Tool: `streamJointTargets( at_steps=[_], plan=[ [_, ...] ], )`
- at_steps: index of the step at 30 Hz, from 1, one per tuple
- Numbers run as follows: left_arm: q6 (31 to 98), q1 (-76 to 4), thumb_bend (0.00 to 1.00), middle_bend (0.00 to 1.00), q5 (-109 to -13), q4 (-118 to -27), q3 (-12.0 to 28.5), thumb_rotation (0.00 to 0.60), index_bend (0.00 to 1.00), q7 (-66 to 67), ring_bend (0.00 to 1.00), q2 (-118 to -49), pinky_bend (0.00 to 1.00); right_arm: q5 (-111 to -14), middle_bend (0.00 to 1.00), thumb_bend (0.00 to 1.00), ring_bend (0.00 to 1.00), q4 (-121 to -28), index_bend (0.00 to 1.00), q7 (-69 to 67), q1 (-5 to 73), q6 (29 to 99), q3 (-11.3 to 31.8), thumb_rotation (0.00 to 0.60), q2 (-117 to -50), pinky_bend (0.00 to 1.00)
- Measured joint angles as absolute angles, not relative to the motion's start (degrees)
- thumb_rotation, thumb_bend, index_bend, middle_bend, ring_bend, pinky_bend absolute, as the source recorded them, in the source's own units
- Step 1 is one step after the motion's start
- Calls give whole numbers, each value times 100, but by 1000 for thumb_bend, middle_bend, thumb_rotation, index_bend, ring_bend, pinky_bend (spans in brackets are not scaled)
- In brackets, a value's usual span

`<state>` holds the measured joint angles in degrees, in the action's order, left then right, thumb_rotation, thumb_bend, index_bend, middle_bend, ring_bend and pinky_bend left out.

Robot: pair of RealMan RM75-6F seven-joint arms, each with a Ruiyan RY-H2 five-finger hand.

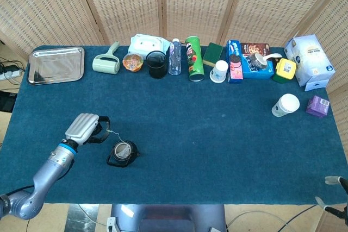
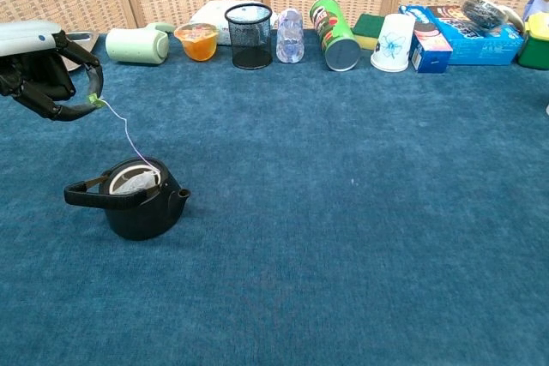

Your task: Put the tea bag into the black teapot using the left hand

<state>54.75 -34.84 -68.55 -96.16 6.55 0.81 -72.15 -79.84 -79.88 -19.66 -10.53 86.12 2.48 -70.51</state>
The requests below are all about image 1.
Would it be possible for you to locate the tea bag with string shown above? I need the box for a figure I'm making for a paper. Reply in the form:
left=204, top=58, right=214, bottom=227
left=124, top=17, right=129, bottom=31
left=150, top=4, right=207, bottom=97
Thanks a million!
left=107, top=129, right=131, bottom=159

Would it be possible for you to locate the stainless steel tray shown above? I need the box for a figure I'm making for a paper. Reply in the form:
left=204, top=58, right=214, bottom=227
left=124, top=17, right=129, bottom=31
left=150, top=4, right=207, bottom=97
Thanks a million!
left=27, top=46, right=85, bottom=86

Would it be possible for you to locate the pale green lint roller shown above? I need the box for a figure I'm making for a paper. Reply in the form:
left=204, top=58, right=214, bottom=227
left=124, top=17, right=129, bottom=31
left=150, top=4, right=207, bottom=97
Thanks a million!
left=92, top=41, right=121, bottom=76

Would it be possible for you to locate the purple small box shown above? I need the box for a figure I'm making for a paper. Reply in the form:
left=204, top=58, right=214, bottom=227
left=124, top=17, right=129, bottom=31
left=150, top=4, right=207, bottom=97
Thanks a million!
left=305, top=95, right=330, bottom=118

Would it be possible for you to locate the green yellow sponge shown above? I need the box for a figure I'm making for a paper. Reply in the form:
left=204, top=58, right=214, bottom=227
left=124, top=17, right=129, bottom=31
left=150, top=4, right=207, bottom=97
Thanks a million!
left=202, top=42, right=224, bottom=67

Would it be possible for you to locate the white lidded coffee cup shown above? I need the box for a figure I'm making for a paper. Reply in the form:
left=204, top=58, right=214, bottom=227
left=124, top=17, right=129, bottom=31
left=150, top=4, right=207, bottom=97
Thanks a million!
left=271, top=93, right=300, bottom=118

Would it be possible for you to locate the brown chocolate cookie box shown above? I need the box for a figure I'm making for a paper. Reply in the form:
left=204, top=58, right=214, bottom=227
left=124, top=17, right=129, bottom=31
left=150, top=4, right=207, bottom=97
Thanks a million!
left=240, top=42, right=271, bottom=58

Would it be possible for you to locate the white flower paper cup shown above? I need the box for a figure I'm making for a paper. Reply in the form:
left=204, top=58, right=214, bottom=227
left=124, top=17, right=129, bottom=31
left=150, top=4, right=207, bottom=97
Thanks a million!
left=209, top=60, right=229, bottom=84

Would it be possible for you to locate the white wet wipes pack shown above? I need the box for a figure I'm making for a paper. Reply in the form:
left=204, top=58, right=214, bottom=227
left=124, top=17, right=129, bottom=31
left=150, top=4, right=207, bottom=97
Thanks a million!
left=127, top=33, right=171, bottom=58

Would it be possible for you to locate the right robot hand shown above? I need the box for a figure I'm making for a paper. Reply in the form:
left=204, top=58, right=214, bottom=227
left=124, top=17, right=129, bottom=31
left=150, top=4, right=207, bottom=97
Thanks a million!
left=314, top=175, right=348, bottom=219

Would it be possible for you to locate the black floor cable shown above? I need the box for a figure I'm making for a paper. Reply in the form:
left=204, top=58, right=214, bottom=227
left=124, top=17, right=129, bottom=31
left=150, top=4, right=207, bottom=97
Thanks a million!
left=281, top=204, right=319, bottom=231

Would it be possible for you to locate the black mesh pen holder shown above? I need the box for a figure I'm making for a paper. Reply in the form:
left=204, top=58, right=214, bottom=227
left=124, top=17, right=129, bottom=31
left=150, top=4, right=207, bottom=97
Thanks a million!
left=146, top=50, right=168, bottom=79

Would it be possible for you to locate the black teapot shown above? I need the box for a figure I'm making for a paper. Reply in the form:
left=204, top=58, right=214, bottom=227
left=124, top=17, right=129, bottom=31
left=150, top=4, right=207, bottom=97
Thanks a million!
left=106, top=140, right=141, bottom=168

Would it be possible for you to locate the green chips can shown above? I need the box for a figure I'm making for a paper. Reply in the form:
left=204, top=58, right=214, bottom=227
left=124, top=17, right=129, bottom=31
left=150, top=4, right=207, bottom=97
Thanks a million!
left=184, top=35, right=205, bottom=83

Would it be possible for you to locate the blue pink cookie box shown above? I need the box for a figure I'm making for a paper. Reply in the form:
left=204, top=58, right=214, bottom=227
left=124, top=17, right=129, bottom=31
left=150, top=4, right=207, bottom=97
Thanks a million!
left=226, top=39, right=244, bottom=84

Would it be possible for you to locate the white power strip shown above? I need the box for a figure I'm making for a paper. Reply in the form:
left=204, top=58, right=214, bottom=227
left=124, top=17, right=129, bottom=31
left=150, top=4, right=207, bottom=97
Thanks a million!
left=0, top=70, right=22, bottom=81

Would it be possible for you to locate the yellow lid green container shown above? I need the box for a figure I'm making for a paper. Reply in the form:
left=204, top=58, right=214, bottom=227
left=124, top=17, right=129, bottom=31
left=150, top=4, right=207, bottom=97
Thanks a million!
left=272, top=58, right=297, bottom=84

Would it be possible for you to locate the orange jelly cup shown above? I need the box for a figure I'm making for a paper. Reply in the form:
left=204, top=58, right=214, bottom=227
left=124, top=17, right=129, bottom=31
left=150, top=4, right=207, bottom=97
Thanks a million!
left=122, top=53, right=144, bottom=73

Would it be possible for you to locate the blue tablecloth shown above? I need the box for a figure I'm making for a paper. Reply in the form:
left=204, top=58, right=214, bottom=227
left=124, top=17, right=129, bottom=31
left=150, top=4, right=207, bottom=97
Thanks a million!
left=0, top=45, right=348, bottom=206

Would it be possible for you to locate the white floor cable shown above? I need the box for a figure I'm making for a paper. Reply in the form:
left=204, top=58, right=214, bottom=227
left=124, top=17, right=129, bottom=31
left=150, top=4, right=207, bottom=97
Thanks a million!
left=227, top=209, right=297, bottom=232

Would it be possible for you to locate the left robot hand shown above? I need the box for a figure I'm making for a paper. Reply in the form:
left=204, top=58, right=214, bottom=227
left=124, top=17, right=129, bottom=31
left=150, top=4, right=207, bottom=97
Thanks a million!
left=65, top=112, right=111, bottom=146

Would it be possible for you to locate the black flat box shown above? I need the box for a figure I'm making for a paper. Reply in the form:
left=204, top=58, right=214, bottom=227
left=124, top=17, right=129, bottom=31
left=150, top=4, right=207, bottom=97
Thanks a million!
left=0, top=90, right=18, bottom=112

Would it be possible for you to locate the clear plastic water bottle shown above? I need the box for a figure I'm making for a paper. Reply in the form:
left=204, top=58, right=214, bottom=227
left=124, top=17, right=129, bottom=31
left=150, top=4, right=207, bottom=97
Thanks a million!
left=168, top=38, right=182, bottom=76

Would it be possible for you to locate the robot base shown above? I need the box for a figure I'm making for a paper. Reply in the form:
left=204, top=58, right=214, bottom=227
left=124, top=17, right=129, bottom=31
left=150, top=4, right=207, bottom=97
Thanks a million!
left=107, top=204, right=227, bottom=232

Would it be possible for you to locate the black power adapter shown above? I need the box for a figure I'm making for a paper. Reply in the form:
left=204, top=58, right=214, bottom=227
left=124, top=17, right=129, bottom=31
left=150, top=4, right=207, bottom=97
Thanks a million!
left=0, top=63, right=18, bottom=74

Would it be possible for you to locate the large white blue carton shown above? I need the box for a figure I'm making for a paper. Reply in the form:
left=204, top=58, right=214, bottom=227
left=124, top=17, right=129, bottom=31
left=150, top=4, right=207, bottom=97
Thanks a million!
left=284, top=34, right=337, bottom=92

